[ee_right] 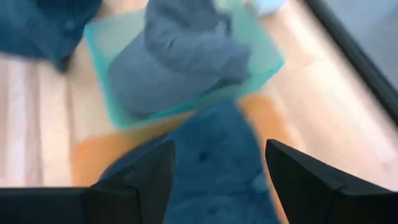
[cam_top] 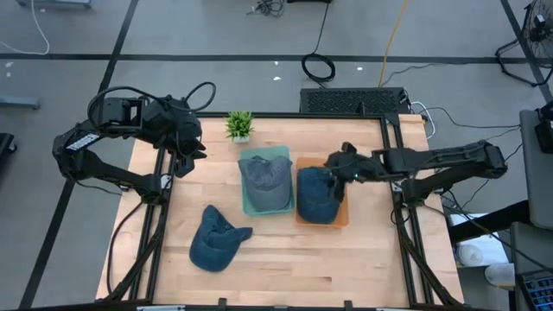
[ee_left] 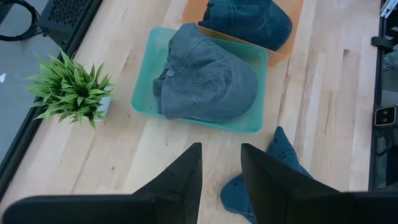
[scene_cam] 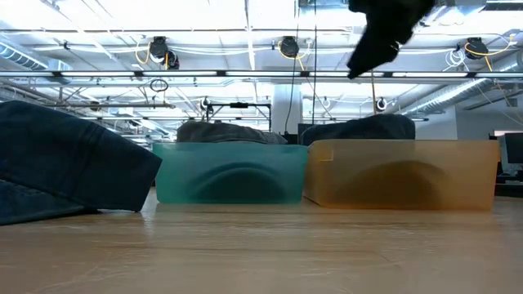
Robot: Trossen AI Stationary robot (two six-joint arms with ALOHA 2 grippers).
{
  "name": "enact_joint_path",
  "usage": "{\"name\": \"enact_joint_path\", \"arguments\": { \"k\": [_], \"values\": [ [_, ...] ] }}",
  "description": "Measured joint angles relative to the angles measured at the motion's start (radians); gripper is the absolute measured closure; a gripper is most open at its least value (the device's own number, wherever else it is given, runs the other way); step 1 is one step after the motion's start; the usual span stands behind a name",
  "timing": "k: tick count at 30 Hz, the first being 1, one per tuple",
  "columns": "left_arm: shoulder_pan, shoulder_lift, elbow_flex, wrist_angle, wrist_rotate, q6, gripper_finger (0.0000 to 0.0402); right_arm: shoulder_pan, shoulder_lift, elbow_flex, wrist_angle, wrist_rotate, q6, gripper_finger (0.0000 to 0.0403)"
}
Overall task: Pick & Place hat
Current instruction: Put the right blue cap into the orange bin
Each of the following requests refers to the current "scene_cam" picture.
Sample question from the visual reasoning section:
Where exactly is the silver ventilation duct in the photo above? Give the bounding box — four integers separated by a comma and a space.
402, 51, 523, 119
0, 40, 52, 73

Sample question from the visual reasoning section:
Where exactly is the black gantry frame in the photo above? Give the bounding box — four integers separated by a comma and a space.
206, 101, 274, 132

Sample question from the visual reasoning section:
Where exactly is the gray denim cap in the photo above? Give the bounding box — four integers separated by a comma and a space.
176, 120, 288, 145
190, 162, 288, 204

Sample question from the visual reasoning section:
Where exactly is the black ceiling cable reel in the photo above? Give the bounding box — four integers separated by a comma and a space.
147, 35, 181, 71
464, 36, 490, 61
278, 35, 302, 60

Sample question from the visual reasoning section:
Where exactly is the blue denim cap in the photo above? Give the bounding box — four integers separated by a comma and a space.
0, 100, 163, 227
334, 160, 450, 210
299, 113, 417, 147

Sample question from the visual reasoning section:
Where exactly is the black computer monitor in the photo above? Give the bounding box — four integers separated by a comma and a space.
498, 130, 523, 177

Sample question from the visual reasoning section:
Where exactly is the green translucent plastic bin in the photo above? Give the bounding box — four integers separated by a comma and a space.
151, 140, 309, 205

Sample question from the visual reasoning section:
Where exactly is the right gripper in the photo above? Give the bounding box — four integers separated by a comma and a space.
346, 0, 436, 78

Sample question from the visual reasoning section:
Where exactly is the orange translucent plastic bin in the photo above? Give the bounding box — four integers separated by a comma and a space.
302, 138, 502, 212

